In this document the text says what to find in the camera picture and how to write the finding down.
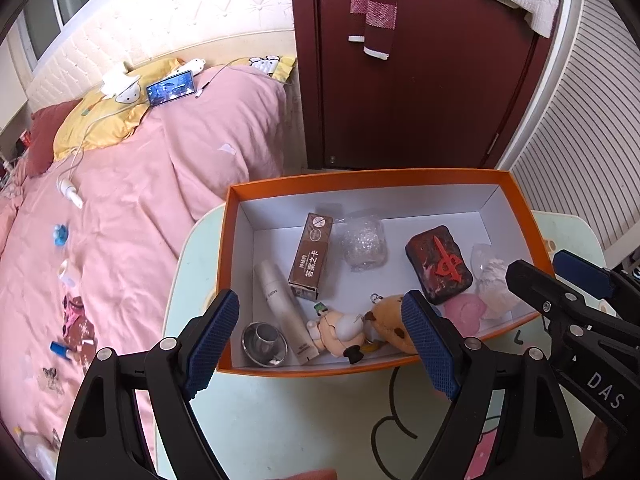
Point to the mint cartoon desktop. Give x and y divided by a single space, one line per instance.
350 410

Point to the cream padded headboard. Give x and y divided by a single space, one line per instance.
165 15

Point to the white cylindrical tube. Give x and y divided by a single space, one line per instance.
285 310

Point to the maroon wardrobe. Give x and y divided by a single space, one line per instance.
440 85

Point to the small doll figure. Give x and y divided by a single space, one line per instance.
337 332

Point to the blue nail polish bottle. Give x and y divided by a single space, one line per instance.
61 349

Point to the small metal cup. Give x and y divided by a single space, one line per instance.
265 342

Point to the brown carton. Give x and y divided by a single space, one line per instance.
310 260

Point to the pink blanket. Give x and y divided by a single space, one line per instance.
150 185

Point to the red and black block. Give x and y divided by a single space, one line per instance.
440 265

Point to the dark red pillow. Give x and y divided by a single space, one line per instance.
45 135

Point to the white slatted panel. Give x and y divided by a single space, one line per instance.
585 135

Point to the maroon striped scarf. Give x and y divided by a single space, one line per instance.
377 15

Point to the pink round case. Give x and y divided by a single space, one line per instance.
465 312

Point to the white paper scrap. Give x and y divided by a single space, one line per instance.
227 149

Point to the brown and pink cloth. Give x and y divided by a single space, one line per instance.
79 322

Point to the small blue toy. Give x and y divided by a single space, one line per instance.
61 235

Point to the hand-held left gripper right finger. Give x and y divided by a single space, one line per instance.
429 345

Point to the white charger device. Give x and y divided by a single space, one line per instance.
120 87

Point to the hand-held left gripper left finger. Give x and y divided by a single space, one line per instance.
212 345

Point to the cartoon print pillow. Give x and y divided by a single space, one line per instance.
270 66

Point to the small white jar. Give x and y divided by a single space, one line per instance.
68 271

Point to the clear plastic bag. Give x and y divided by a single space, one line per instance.
362 245

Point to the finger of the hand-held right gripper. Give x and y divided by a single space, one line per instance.
582 272
535 287

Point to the yellow pillow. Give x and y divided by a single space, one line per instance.
100 125

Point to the white plastic bag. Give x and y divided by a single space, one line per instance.
492 280

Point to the orange cardboard box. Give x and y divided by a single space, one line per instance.
410 210

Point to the white power strip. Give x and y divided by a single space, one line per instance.
190 66

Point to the smartphone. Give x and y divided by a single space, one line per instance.
171 88

